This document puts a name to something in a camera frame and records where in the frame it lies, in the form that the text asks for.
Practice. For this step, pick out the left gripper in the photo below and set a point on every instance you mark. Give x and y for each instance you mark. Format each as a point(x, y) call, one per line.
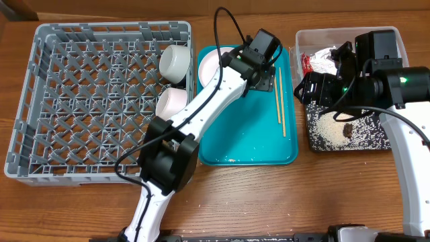
point(263, 83)

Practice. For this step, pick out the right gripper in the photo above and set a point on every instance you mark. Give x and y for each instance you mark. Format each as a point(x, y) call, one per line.
point(324, 84)

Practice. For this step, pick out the wooden chopstick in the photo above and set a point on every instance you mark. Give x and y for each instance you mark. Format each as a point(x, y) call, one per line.
point(282, 102)
point(277, 98)

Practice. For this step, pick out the white tissue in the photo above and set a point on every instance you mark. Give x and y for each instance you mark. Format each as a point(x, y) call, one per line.
point(321, 61)

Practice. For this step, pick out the red snack wrapper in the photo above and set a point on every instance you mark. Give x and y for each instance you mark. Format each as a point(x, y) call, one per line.
point(305, 62)

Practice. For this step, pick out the brown food scrap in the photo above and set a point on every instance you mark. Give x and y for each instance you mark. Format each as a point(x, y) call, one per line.
point(348, 130)

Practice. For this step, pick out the large white plate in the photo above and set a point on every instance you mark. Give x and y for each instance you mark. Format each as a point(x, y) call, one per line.
point(208, 63)

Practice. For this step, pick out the grey bowl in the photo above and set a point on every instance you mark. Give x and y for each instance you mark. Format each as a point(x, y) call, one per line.
point(174, 63)

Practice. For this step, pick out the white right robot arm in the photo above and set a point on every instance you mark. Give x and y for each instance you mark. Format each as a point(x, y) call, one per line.
point(403, 110)

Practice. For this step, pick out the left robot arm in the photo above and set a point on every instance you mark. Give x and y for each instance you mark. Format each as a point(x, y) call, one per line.
point(169, 152)

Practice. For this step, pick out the teal serving tray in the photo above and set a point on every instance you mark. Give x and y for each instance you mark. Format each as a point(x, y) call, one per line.
point(247, 131)

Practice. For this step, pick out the clear plastic bin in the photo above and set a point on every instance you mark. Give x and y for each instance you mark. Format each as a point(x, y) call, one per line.
point(312, 38)

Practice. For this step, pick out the black tray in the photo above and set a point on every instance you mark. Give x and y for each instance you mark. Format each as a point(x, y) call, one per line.
point(325, 134)

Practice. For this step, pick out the grey plastic dish rack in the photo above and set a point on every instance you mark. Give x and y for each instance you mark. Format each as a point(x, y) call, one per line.
point(89, 93)

